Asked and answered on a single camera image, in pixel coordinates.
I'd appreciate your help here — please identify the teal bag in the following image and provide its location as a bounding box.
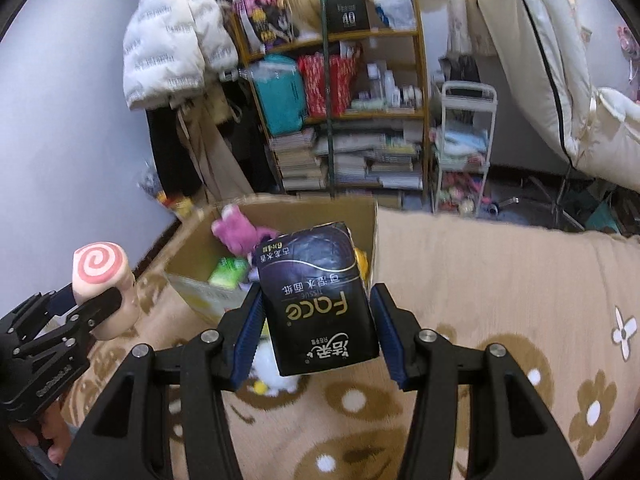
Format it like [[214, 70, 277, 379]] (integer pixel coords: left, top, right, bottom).
[[250, 55, 309, 136]]

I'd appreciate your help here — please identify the group of cosmetic bottles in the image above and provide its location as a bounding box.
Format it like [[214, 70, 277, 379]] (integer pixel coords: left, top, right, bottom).
[[357, 62, 426, 114]]

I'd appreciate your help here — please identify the wooden shelf unit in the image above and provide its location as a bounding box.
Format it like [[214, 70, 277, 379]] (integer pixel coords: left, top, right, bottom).
[[230, 0, 434, 207]]

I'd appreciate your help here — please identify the black pole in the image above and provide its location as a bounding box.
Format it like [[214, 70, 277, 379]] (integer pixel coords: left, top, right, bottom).
[[319, 0, 337, 199]]

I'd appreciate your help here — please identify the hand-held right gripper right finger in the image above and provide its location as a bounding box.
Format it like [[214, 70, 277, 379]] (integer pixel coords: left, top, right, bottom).
[[369, 283, 586, 480]]

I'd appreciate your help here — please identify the black tissue pack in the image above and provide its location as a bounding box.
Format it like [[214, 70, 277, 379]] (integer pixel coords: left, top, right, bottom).
[[255, 221, 382, 377]]

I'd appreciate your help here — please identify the red patterned bag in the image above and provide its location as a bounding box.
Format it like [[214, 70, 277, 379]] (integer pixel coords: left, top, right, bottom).
[[297, 52, 361, 119]]

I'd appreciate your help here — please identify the printed tote bag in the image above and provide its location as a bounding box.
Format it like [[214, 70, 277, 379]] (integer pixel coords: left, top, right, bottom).
[[234, 0, 301, 54]]

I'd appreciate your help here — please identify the blonde wig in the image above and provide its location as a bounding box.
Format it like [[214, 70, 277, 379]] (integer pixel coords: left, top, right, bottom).
[[282, 0, 326, 37]]

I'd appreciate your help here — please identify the black cardboard box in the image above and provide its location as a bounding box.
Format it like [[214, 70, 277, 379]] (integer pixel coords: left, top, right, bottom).
[[324, 0, 371, 32]]

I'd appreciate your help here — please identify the beige hanging coat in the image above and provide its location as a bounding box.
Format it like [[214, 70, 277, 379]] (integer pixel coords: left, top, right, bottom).
[[175, 97, 256, 206]]

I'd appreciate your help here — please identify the person's left hand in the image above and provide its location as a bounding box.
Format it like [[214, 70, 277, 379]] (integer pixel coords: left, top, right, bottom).
[[10, 401, 74, 467]]

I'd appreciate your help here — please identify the pink desk fan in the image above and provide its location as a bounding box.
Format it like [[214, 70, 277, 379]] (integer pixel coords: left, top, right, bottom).
[[616, 24, 640, 69]]

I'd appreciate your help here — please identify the yellow plush toy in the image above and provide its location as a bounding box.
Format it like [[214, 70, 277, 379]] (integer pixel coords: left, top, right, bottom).
[[352, 246, 374, 282]]

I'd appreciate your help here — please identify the pink swirl plush toy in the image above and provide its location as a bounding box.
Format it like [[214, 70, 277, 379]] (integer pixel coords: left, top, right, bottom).
[[72, 242, 139, 341]]

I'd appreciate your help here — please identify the plastic bag of toys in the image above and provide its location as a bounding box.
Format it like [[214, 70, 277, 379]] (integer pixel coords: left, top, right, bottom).
[[137, 160, 196, 221]]

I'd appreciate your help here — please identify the pile of magazines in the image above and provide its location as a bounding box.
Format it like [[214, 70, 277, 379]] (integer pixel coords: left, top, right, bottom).
[[312, 132, 426, 191]]

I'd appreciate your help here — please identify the white trolley cart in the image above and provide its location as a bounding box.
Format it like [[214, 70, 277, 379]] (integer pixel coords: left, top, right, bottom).
[[430, 81, 499, 218]]

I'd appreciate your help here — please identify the black bag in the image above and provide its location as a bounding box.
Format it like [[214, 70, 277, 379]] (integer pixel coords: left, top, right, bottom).
[[439, 54, 481, 84]]

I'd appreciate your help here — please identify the white padded chair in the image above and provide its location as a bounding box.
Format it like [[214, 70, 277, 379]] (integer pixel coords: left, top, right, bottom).
[[447, 0, 640, 231]]

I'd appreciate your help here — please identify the stack of books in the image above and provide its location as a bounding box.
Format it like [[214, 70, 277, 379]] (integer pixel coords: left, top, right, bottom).
[[267, 127, 326, 192]]

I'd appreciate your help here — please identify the black hanging coat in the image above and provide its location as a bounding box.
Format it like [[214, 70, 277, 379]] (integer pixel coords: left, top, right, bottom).
[[145, 105, 206, 202]]

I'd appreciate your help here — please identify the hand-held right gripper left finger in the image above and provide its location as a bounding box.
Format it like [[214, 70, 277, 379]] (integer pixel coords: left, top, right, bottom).
[[60, 285, 266, 480]]

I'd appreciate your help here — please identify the beige floral blanket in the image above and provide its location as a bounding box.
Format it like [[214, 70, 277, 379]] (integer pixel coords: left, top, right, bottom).
[[60, 207, 640, 480]]

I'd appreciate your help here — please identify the green tissue pack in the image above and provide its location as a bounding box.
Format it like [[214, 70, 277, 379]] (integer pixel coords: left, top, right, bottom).
[[207, 256, 250, 290]]

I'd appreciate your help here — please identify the white puffer jacket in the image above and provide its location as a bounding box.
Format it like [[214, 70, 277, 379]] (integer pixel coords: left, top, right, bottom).
[[122, 0, 240, 111]]

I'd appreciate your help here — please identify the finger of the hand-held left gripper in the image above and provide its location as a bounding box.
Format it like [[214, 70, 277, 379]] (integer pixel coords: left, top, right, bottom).
[[0, 282, 77, 337], [14, 287, 124, 377]]

